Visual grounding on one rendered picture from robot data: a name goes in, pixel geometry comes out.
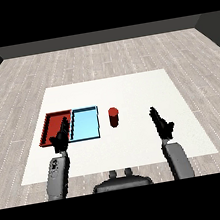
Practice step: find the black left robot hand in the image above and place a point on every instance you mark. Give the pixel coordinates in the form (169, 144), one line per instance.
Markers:
(61, 139)

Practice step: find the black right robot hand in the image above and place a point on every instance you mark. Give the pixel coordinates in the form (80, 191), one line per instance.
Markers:
(162, 126)

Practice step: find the red shallow open box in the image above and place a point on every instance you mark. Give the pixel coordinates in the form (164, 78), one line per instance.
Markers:
(53, 128)

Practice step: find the light blue shallow open box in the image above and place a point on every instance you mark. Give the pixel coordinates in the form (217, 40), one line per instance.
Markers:
(84, 123)

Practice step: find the small red can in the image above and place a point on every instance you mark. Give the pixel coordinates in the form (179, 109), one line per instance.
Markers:
(113, 116)

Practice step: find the dark grey robot body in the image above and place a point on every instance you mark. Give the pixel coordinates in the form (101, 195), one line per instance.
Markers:
(122, 182)

